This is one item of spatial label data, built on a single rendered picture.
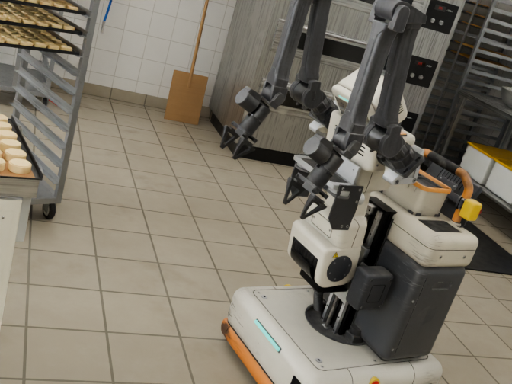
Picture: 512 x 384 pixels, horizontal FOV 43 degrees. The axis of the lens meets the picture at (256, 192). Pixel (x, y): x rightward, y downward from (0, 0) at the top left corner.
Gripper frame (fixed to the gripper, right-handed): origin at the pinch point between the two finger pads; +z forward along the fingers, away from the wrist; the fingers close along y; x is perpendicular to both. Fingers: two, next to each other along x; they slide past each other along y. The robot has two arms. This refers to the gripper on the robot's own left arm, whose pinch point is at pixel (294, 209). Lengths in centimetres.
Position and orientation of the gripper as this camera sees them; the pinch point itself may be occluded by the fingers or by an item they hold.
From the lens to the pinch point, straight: 191.1
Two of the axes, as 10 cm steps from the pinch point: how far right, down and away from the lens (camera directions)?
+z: -6.1, 7.9, 0.6
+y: 4.7, 4.2, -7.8
